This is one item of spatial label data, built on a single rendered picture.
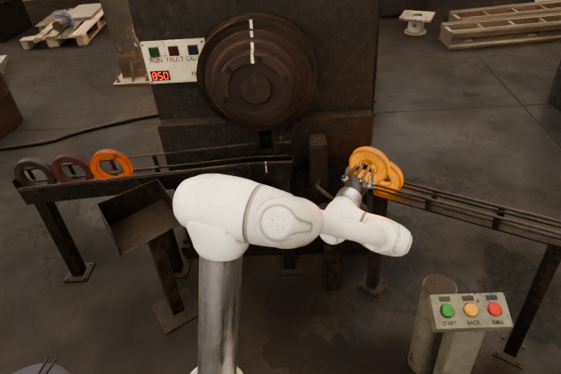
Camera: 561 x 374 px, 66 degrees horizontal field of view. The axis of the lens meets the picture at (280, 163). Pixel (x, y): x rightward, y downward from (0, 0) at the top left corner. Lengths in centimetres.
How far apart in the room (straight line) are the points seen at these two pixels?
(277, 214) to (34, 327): 193
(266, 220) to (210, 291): 27
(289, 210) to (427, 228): 190
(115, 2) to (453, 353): 393
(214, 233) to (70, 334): 163
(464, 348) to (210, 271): 100
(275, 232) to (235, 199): 12
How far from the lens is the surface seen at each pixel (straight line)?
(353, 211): 143
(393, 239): 138
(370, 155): 166
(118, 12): 456
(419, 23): 539
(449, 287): 174
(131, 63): 471
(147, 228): 191
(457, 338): 165
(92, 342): 241
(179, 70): 191
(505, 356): 227
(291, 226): 84
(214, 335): 112
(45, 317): 262
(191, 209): 95
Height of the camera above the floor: 184
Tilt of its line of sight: 36 degrees down
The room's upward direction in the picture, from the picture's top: 5 degrees counter-clockwise
